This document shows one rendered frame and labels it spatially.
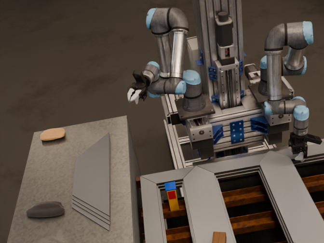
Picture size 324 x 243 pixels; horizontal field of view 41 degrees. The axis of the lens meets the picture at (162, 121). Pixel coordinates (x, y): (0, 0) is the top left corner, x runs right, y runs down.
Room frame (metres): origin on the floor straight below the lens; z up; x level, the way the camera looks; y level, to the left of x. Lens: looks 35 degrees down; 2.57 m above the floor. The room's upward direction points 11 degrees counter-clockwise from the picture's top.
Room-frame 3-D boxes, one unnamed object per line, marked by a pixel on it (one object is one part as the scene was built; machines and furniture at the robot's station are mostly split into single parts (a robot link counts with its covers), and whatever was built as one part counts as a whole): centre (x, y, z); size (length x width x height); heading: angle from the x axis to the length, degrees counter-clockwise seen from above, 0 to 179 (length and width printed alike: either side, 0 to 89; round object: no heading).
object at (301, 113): (1.78, -0.72, 1.17); 0.09 x 0.08 x 0.11; 165
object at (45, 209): (1.57, 0.65, 1.07); 0.20 x 0.10 x 0.03; 78
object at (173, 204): (1.75, 0.02, 0.78); 0.05 x 0.05 x 0.19; 89
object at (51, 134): (2.20, 0.68, 1.07); 0.16 x 0.10 x 0.04; 80
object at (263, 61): (2.28, -0.72, 1.20); 0.13 x 0.12 x 0.14; 75
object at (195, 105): (2.27, -0.22, 1.09); 0.15 x 0.15 x 0.10
